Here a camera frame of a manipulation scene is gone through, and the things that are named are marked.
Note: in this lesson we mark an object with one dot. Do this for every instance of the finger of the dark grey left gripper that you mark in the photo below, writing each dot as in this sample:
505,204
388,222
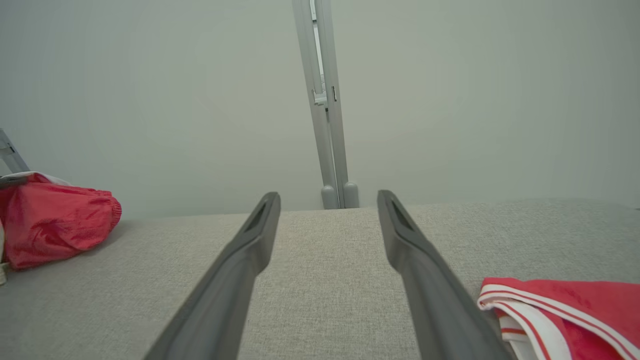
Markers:
12,181

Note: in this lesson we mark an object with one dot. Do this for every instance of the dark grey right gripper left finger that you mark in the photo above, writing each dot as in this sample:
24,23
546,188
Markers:
220,310

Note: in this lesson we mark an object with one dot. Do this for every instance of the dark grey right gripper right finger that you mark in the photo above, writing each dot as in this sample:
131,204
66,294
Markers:
440,310

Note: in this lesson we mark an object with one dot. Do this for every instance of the red shorts with white stripe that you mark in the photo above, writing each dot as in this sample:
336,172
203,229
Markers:
60,225

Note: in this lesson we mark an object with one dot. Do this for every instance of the red shirt with white sleeves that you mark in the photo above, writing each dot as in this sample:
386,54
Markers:
590,300

